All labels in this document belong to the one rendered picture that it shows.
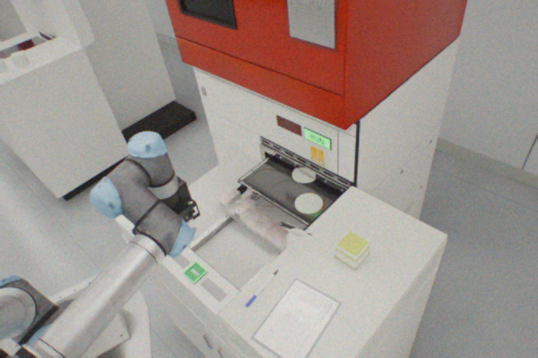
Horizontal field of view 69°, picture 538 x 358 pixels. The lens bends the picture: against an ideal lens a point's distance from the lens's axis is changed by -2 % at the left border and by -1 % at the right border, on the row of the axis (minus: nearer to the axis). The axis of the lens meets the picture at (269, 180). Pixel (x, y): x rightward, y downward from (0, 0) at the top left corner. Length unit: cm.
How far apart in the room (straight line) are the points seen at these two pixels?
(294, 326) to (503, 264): 165
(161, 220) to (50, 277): 204
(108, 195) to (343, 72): 65
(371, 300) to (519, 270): 151
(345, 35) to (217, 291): 77
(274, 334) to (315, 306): 13
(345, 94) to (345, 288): 53
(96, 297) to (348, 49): 79
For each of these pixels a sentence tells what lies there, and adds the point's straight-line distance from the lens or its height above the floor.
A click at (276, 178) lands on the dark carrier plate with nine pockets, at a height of 90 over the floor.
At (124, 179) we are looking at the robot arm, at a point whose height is 143.
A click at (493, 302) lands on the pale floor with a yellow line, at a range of 238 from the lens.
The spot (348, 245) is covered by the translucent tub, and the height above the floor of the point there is 103.
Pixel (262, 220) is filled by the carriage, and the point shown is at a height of 88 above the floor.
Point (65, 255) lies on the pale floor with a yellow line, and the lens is 290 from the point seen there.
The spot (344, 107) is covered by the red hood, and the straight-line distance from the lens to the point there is 114.
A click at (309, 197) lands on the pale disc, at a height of 90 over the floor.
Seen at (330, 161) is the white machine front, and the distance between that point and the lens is 139.
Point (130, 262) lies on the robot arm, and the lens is 80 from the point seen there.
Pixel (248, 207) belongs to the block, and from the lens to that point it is 142.
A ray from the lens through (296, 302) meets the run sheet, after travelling 111.
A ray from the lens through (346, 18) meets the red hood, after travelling 102.
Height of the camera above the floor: 194
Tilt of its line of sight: 44 degrees down
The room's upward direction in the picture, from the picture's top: 9 degrees counter-clockwise
